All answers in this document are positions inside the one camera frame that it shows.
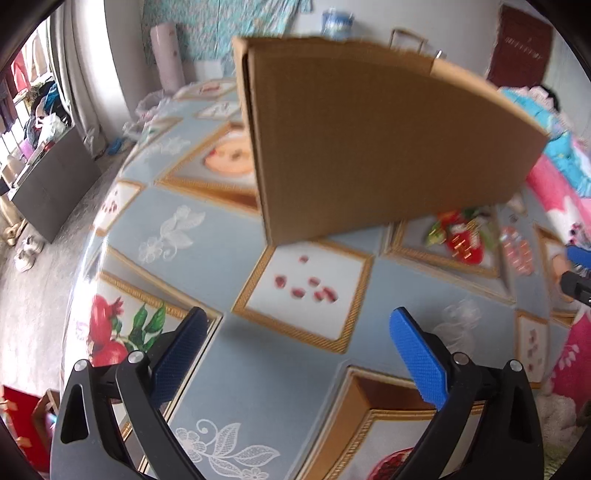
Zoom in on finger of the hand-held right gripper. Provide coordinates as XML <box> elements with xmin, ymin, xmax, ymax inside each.
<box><xmin>567</xmin><ymin>244</ymin><xmax>591</xmax><ymax>280</ymax></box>
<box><xmin>560</xmin><ymin>271</ymin><xmax>591</xmax><ymax>305</ymax></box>

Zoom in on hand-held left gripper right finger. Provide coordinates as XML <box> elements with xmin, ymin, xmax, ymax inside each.
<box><xmin>389</xmin><ymin>307</ymin><xmax>546</xmax><ymax>480</ymax></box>

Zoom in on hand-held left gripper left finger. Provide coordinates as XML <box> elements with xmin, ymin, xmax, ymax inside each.
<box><xmin>50</xmin><ymin>307</ymin><xmax>208</xmax><ymax>480</ymax></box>

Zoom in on brown cardboard box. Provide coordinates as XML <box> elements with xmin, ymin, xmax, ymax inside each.
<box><xmin>232</xmin><ymin>36</ymin><xmax>550</xmax><ymax>245</ymax></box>

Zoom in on pink floral blanket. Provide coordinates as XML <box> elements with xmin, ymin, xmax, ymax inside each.
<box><xmin>526</xmin><ymin>134</ymin><xmax>591</xmax><ymax>407</ymax></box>

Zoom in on fruit printed tablecloth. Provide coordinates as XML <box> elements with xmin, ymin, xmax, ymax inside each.
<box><xmin>62</xmin><ymin>78</ymin><xmax>585</xmax><ymax>480</ymax></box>

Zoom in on light blue garment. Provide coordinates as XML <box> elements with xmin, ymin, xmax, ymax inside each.
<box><xmin>501</xmin><ymin>87</ymin><xmax>591</xmax><ymax>197</ymax></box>

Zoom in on fuzzy green white robe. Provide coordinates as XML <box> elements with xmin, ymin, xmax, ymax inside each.
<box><xmin>538</xmin><ymin>392</ymin><xmax>591</xmax><ymax>476</ymax></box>

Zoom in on red box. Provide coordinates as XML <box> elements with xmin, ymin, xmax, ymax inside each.
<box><xmin>0</xmin><ymin>385</ymin><xmax>52</xmax><ymax>472</ymax></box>

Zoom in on white shoes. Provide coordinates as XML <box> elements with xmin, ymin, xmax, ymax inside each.
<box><xmin>14</xmin><ymin>235</ymin><xmax>45</xmax><ymax>273</ymax></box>

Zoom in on beige slippers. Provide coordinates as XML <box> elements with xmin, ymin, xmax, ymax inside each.
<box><xmin>4</xmin><ymin>220</ymin><xmax>29</xmax><ymax>246</ymax></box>

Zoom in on grey cabinet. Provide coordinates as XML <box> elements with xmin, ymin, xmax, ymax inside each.
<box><xmin>10</xmin><ymin>124</ymin><xmax>103</xmax><ymax>243</ymax></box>

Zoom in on dark red wooden door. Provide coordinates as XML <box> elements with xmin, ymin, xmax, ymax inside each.
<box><xmin>487</xmin><ymin>4</ymin><xmax>555</xmax><ymax>89</ymax></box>

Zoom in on pile of clothes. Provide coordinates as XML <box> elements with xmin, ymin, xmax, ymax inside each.
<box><xmin>25</xmin><ymin>80</ymin><xmax>75</xmax><ymax>148</ymax></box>

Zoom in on pale grey curtain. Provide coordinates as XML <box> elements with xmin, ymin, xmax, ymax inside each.
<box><xmin>46</xmin><ymin>0</ymin><xmax>132</xmax><ymax>160</ymax></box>

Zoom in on pale pink paper roll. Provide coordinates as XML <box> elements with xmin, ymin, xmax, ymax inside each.
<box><xmin>150</xmin><ymin>23</ymin><xmax>185</xmax><ymax>93</ymax></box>

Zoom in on hanging pink coat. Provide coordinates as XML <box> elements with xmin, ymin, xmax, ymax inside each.
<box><xmin>11</xmin><ymin>46</ymin><xmax>38</xmax><ymax>95</ymax></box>

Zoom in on teal floral cloth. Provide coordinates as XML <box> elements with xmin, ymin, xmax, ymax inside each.
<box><xmin>142</xmin><ymin>0</ymin><xmax>315</xmax><ymax>62</ymax></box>

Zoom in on blue water bottle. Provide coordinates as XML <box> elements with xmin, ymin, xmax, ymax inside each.
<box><xmin>322</xmin><ymin>8</ymin><xmax>354</xmax><ymax>41</ymax></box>

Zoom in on brass metal handle frame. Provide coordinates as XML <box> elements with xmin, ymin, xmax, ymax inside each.
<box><xmin>389</xmin><ymin>28</ymin><xmax>444</xmax><ymax>61</ymax></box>

